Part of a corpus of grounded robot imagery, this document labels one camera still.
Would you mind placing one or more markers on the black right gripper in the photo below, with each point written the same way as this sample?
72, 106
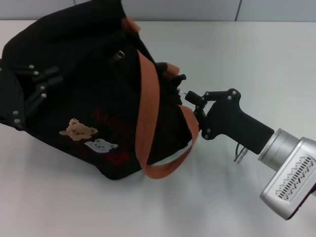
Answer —
229, 121

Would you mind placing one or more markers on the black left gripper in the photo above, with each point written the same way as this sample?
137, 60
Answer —
12, 98

